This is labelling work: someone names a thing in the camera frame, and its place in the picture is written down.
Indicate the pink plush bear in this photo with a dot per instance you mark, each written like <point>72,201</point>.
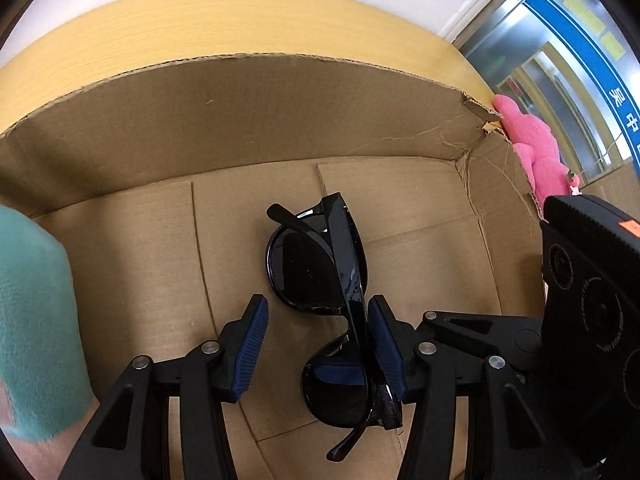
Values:
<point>540,155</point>

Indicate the teal and pink plush toy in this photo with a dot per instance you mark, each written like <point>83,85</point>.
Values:
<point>35,320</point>

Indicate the blue sign band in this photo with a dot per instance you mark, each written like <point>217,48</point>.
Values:
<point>600,75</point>

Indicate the long cardboard box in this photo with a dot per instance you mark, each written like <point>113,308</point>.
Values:
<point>150,125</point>

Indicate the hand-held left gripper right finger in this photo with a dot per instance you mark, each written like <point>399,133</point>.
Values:
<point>388,355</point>

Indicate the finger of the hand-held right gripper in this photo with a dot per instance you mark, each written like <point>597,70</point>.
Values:
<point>480,335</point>

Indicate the metal framed glass door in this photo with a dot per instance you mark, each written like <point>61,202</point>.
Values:
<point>530,55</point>

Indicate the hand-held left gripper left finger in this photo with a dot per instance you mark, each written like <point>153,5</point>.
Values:
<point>250,350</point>

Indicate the black sunglasses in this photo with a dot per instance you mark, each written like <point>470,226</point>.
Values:
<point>300,265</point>

